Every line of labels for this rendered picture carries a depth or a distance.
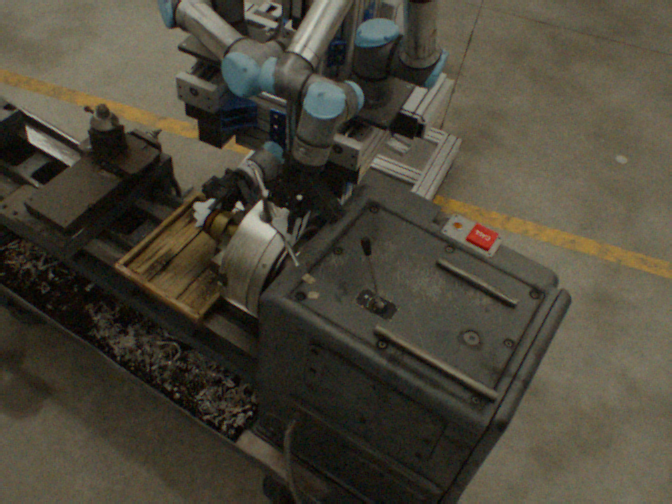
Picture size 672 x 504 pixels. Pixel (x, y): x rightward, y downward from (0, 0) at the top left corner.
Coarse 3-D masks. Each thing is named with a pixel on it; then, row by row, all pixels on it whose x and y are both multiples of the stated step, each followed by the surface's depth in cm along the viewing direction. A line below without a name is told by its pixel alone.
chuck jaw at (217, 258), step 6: (222, 234) 176; (228, 234) 176; (222, 240) 175; (228, 240) 175; (216, 246) 177; (222, 246) 173; (216, 252) 173; (222, 252) 171; (216, 258) 169; (210, 264) 169; (216, 264) 168; (210, 270) 171; (216, 270) 170; (222, 276) 167; (222, 282) 168
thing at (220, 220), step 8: (216, 208) 181; (208, 216) 179; (216, 216) 178; (224, 216) 178; (232, 216) 178; (208, 224) 178; (216, 224) 177; (224, 224) 176; (232, 224) 178; (208, 232) 180; (216, 232) 177; (232, 232) 177; (216, 240) 180
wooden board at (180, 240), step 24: (192, 216) 208; (144, 240) 198; (168, 240) 201; (192, 240) 203; (120, 264) 192; (144, 264) 195; (168, 264) 196; (192, 264) 197; (144, 288) 191; (168, 288) 191; (192, 288) 192; (216, 288) 192; (192, 312) 184
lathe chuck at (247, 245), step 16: (256, 208) 165; (240, 224) 163; (256, 224) 163; (240, 240) 162; (256, 240) 162; (224, 256) 164; (240, 256) 162; (256, 256) 161; (224, 272) 165; (240, 272) 163; (224, 288) 169; (240, 288) 165; (240, 304) 170
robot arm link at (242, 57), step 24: (168, 0) 192; (192, 0) 192; (168, 24) 196; (192, 24) 189; (216, 24) 184; (216, 48) 182; (240, 48) 173; (264, 48) 173; (240, 72) 170; (240, 96) 176
